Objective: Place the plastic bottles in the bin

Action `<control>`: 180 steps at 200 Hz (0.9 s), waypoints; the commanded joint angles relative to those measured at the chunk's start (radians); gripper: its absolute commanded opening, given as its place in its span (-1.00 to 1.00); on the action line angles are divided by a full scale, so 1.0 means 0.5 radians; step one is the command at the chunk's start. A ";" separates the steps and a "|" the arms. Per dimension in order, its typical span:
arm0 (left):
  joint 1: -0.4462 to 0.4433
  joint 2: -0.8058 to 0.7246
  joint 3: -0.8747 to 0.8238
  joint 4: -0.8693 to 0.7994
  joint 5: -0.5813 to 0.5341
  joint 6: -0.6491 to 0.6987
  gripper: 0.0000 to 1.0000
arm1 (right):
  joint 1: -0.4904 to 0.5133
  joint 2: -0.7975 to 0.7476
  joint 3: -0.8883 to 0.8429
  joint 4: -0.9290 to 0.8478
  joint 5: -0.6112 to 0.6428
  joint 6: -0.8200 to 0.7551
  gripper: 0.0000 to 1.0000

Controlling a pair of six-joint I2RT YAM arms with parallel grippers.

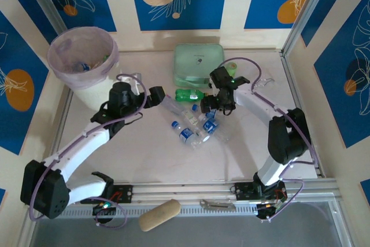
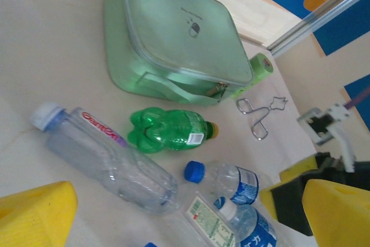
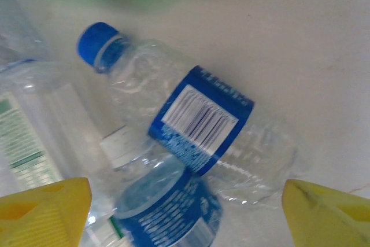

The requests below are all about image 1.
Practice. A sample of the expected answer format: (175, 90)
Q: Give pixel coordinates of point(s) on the blue-label bottle with blue cap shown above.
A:
(186, 135)
(195, 107)

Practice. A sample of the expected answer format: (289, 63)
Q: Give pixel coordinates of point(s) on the clear bottle with purple label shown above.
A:
(173, 105)

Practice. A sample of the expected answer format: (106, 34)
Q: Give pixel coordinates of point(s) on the small white-green label bottle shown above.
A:
(191, 117)

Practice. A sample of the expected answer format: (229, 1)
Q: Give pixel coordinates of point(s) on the green bottle with printed label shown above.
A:
(188, 95)

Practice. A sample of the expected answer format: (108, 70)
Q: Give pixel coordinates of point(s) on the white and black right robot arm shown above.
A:
(260, 102)

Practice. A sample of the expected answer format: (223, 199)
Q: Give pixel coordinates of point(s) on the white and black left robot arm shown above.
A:
(81, 143)

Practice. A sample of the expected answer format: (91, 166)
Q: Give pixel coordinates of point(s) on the white trash bin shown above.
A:
(57, 47)

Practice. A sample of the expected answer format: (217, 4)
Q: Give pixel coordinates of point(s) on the small green cup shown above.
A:
(232, 66)

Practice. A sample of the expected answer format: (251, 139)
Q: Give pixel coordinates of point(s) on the clear plastic wrapper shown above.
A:
(264, 82)

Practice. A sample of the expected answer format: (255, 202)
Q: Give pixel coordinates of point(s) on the green plastic container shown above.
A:
(199, 62)

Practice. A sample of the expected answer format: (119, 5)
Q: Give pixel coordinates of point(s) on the black controller board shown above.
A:
(104, 208)
(266, 210)

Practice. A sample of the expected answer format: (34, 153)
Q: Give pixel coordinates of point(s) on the tan foam cylinder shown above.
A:
(159, 215)

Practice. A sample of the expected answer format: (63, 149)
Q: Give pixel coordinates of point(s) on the aluminium table side rail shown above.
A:
(289, 64)

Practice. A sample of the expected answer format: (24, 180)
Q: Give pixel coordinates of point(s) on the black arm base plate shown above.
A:
(124, 193)
(242, 190)

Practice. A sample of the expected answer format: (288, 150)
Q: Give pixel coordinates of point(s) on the aluminium extrusion rail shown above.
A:
(185, 192)

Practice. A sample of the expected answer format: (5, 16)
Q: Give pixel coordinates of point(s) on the flat metal bracket tool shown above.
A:
(216, 205)

